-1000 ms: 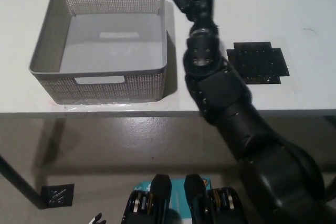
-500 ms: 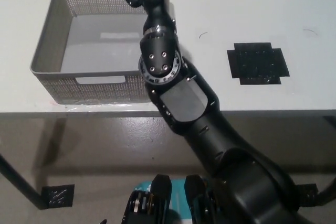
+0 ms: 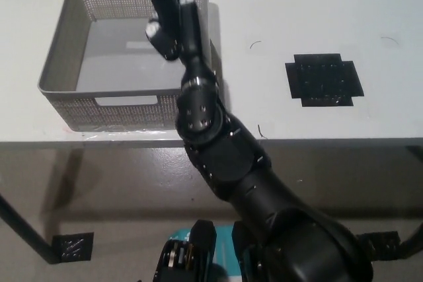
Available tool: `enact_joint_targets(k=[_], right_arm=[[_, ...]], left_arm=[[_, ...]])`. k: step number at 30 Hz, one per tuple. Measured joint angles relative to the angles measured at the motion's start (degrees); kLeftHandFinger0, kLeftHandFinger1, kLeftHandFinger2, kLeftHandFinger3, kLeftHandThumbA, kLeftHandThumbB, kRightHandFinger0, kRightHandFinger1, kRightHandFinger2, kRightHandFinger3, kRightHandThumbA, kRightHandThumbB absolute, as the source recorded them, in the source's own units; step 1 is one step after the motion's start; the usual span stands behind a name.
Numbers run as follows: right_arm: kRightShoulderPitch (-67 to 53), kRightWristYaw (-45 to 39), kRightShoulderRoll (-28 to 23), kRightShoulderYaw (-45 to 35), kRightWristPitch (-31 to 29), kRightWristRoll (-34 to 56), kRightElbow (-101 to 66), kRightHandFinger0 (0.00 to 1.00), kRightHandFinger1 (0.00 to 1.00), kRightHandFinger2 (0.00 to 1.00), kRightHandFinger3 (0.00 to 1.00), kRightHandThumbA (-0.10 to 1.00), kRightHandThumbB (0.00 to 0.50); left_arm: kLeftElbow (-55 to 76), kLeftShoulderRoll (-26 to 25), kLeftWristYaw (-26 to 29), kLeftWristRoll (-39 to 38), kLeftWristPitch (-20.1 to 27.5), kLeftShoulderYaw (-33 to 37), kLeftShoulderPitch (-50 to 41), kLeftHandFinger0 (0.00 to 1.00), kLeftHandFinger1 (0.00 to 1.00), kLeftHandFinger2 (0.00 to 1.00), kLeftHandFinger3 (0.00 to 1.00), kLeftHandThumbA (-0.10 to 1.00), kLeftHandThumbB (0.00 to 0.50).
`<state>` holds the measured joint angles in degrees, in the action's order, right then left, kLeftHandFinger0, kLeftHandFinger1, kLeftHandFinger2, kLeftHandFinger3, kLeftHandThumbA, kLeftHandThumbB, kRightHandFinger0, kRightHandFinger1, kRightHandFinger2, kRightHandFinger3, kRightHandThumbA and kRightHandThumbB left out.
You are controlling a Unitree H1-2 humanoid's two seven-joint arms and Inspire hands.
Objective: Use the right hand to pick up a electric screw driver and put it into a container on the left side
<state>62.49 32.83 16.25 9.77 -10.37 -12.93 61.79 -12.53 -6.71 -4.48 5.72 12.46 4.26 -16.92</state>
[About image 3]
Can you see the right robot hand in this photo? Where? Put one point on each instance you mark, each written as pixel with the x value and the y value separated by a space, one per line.
pixel 191 31

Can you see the gray perforated plastic basket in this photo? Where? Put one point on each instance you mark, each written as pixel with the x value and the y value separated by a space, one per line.
pixel 115 64

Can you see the clear tape strip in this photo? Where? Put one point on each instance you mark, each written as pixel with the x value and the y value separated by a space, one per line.
pixel 99 136

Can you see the black square stand pad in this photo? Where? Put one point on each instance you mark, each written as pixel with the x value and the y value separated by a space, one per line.
pixel 324 80

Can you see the black floor tape patch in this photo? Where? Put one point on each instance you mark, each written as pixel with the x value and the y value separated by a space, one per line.
pixel 72 245
pixel 380 242

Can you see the black metal table leg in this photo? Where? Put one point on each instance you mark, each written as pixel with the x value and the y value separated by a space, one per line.
pixel 413 242
pixel 26 226

